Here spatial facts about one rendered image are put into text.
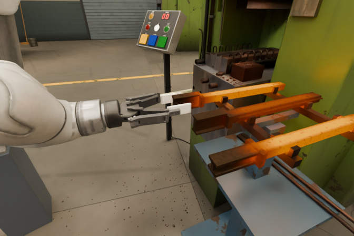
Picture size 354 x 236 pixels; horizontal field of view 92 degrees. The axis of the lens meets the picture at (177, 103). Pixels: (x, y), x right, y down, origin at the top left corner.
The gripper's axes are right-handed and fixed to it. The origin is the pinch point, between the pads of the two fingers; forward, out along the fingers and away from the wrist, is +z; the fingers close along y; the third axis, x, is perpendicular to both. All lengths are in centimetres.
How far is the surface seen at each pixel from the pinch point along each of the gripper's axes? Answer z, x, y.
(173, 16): 25, 21, -82
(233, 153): 2.7, 1.5, 24.1
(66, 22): -199, -24, -861
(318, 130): 24.9, 1.1, 24.2
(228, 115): 8.6, 2.3, 13.7
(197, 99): 6.7, 0.2, 0.4
